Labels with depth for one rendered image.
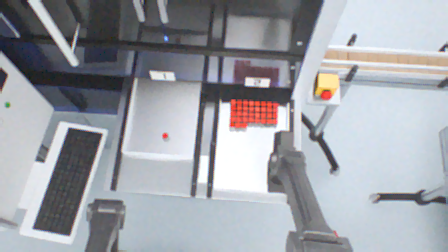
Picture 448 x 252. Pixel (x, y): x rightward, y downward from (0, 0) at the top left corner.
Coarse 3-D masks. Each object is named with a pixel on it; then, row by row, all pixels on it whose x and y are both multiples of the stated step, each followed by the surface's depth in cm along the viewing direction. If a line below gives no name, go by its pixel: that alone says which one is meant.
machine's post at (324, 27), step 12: (324, 0) 107; (336, 0) 107; (324, 12) 112; (336, 12) 111; (324, 24) 116; (336, 24) 116; (312, 36) 122; (324, 36) 122; (312, 48) 128; (324, 48) 127; (312, 60) 134; (300, 72) 142; (312, 72) 141; (300, 84) 150; (312, 84) 150; (300, 96) 159
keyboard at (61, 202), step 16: (64, 144) 163; (80, 144) 162; (96, 144) 164; (64, 160) 160; (80, 160) 160; (64, 176) 158; (80, 176) 158; (48, 192) 156; (64, 192) 156; (80, 192) 157; (48, 208) 154; (64, 208) 154; (48, 224) 152; (64, 224) 151
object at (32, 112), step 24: (0, 72) 131; (0, 96) 133; (24, 96) 147; (0, 120) 135; (24, 120) 150; (48, 120) 167; (0, 144) 138; (24, 144) 152; (0, 168) 140; (24, 168) 155; (0, 192) 143; (0, 216) 146
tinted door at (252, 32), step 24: (168, 0) 113; (192, 0) 113; (216, 0) 112; (240, 0) 111; (264, 0) 110; (288, 0) 110; (168, 24) 124; (192, 24) 123; (216, 24) 122; (240, 24) 121; (264, 24) 120; (288, 24) 119; (216, 48) 134; (240, 48) 133; (264, 48) 132; (288, 48) 131
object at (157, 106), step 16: (144, 80) 167; (160, 80) 167; (144, 96) 164; (160, 96) 164; (176, 96) 164; (192, 96) 164; (128, 112) 158; (144, 112) 162; (160, 112) 162; (176, 112) 162; (192, 112) 162; (128, 128) 159; (144, 128) 159; (160, 128) 159; (176, 128) 159; (192, 128) 159; (128, 144) 157; (144, 144) 157; (160, 144) 157; (176, 144) 157; (192, 144) 157
